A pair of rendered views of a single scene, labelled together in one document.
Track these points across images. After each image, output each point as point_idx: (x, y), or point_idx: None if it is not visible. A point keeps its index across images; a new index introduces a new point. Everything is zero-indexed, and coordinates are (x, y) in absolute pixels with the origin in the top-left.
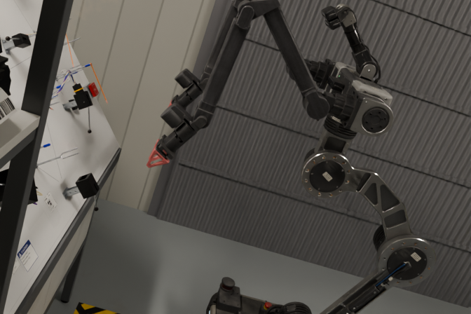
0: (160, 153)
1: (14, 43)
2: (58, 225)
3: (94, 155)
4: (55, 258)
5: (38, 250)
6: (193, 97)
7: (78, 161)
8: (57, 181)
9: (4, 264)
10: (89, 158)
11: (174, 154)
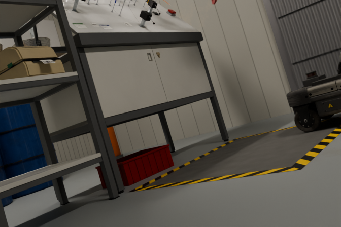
0: None
1: None
2: (132, 29)
3: (171, 26)
4: (128, 35)
5: (113, 28)
6: None
7: (156, 24)
8: (135, 22)
9: None
10: (166, 26)
11: None
